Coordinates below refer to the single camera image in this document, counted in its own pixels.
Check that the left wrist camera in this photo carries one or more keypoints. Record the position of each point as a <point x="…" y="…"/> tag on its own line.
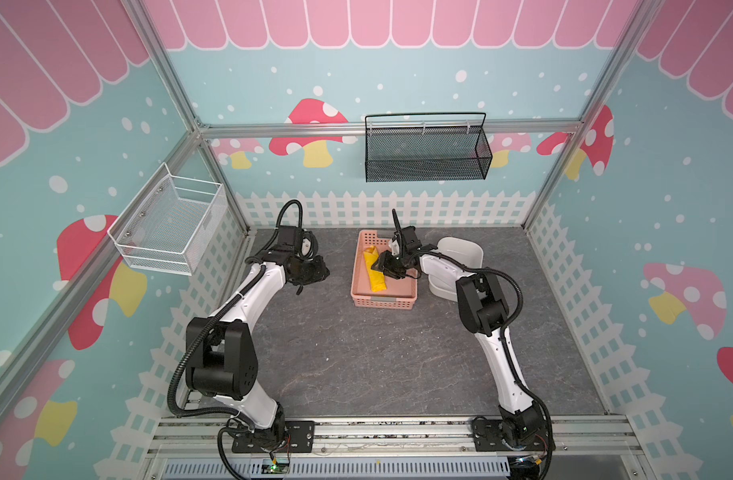
<point x="308" y="245"/>

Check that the white wire wall basket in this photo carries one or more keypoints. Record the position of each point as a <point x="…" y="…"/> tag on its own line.
<point x="170" y="223"/>

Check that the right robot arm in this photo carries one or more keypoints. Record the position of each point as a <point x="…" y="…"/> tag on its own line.
<point x="489" y="301"/>

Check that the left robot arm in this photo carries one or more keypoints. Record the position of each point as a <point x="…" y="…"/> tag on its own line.
<point x="218" y="373"/>

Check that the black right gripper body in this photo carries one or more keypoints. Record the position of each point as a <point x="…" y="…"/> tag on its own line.
<point x="396" y="261"/>

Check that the white plastic tray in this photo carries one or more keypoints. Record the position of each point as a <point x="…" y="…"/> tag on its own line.
<point x="444" y="272"/>

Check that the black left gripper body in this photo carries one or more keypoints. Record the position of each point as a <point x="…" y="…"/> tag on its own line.
<point x="308" y="271"/>

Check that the black wire wall basket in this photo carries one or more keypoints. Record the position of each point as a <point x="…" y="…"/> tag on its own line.
<point x="419" y="147"/>

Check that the yellow paper napkin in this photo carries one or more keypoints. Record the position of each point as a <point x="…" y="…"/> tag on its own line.
<point x="377" y="278"/>

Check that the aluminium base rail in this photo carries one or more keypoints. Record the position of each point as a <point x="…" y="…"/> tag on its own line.
<point x="425" y="447"/>

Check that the pink perforated basket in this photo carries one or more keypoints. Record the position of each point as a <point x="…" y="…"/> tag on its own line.
<point x="399" y="295"/>

